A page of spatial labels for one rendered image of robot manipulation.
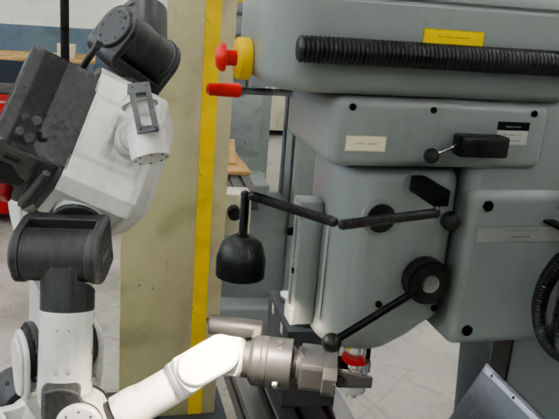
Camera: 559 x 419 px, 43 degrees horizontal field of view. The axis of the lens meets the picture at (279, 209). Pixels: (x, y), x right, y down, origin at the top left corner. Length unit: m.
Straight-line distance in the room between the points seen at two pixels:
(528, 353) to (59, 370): 0.86
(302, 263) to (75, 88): 0.51
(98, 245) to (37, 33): 8.92
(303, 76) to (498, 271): 0.45
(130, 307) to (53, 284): 1.82
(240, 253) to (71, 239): 0.33
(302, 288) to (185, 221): 1.80
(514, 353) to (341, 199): 0.60
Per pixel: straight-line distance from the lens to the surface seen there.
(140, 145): 1.20
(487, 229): 1.12
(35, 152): 1.25
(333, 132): 0.98
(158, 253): 2.95
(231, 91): 1.15
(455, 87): 1.03
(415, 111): 1.01
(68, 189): 1.26
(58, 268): 1.22
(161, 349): 3.14
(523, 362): 1.50
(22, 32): 10.08
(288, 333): 1.54
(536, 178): 1.15
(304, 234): 1.12
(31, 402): 1.80
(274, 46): 0.96
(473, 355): 3.22
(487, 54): 1.00
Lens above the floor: 1.86
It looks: 17 degrees down
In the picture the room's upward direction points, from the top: 5 degrees clockwise
